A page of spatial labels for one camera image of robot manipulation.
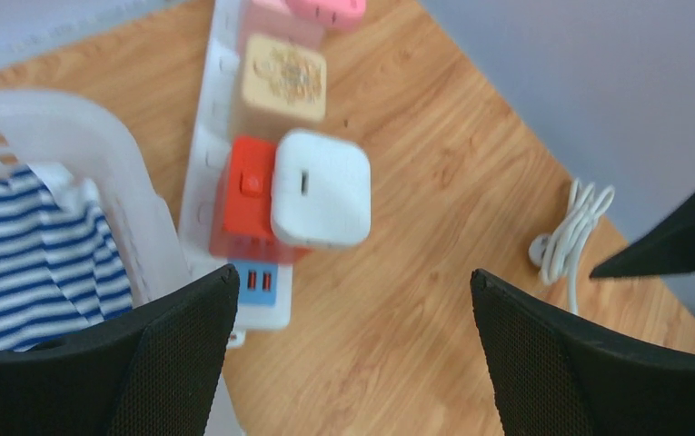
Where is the red cube plug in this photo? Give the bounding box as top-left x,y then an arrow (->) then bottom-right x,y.
208,135 -> 310,264

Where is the blue striped cloth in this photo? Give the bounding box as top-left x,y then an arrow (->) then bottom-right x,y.
0,165 -> 134,352

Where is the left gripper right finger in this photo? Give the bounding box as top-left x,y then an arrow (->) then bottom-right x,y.
470,269 -> 695,435

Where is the white cable of orange strip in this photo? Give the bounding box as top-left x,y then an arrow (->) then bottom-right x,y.
527,177 -> 617,317

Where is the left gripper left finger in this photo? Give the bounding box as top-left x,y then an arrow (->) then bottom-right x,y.
0,265 -> 240,435

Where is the beige cube plug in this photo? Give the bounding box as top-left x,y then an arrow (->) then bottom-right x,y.
228,34 -> 327,143

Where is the light pink cube plug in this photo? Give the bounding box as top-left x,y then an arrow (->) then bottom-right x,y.
235,0 -> 325,54

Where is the white cube plug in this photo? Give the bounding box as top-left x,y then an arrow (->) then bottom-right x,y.
270,129 -> 372,249

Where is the white plastic basket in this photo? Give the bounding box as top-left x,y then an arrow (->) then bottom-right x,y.
0,90 -> 191,305

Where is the white long power strip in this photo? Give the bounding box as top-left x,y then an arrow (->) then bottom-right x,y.
178,1 -> 293,348

